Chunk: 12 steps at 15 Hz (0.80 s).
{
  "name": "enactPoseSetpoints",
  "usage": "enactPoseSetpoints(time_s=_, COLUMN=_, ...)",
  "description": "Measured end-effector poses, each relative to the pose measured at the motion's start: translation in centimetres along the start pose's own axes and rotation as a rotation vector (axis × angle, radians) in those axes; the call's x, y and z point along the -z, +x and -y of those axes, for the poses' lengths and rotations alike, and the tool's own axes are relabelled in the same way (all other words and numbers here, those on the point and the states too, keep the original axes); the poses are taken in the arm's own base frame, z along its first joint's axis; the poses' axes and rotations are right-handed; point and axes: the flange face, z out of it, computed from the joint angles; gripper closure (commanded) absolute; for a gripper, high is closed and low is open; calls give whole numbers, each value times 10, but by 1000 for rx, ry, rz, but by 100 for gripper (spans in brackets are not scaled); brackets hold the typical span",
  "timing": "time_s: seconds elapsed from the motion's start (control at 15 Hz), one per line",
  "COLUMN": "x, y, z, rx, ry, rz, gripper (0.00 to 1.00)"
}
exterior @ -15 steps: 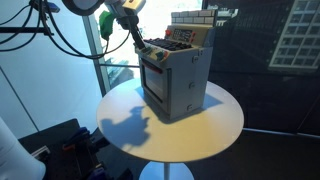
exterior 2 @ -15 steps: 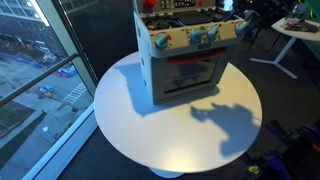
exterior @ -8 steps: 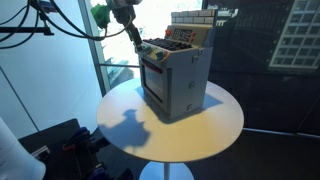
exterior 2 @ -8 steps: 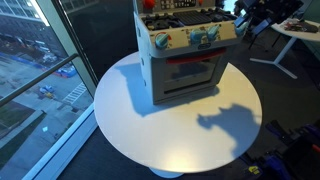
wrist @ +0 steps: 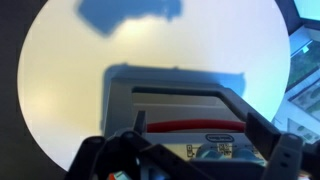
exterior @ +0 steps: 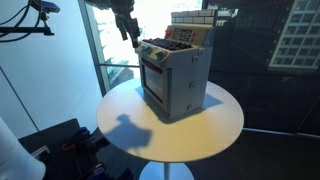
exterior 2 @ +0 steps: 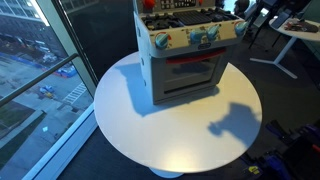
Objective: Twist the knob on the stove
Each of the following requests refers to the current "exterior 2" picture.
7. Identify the teal stove knob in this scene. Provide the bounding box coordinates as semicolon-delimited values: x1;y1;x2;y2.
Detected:
154;32;170;51
233;20;249;38
205;24;220;42
189;28;205;45

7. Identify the grey toy stove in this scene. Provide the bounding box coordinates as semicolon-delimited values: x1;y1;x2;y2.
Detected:
133;0;249;106

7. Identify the large red stove button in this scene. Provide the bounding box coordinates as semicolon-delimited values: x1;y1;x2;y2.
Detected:
142;0;156;10

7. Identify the black office chair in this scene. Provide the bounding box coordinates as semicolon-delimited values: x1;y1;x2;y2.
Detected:
233;0;264;38

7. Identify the yellow label tag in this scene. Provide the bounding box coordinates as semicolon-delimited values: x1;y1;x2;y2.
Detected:
248;165;262;176

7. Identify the grey window railing bar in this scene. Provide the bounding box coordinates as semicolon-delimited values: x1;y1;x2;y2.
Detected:
0;52;80;108

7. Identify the dark laptop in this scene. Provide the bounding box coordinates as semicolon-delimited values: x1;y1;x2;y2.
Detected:
270;10;292;30

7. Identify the white office table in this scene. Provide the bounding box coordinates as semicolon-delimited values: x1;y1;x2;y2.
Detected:
249;16;320;80

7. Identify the dark clutter pile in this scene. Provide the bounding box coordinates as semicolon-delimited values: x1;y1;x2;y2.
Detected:
283;18;320;34

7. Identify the red oven door handle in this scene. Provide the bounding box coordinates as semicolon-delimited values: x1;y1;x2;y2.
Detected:
165;48;227;66

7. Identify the round white pedestal table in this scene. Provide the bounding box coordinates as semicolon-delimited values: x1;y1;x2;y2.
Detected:
93;51;263;179

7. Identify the white window sill frame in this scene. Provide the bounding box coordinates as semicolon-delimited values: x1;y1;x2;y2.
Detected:
21;103;99;180

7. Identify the grey window frame post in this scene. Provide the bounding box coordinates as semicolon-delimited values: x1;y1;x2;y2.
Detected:
35;0;98;98

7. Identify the blue clamp with orange handle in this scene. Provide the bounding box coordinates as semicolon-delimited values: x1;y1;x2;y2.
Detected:
301;122;320;156

